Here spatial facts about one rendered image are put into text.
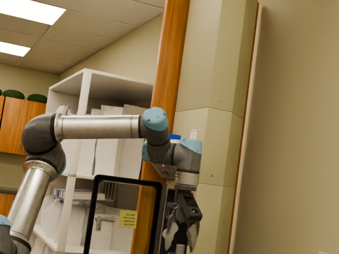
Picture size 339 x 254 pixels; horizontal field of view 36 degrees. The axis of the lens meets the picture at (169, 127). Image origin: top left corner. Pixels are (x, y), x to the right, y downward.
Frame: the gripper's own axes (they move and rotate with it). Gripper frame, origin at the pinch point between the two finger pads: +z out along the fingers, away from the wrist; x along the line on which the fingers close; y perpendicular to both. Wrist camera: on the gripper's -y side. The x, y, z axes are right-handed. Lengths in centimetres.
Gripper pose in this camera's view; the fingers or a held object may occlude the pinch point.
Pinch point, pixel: (180, 248)
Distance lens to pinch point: 170.0
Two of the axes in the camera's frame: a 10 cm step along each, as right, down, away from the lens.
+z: -1.3, 9.9, -0.9
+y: -4.1, 0.3, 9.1
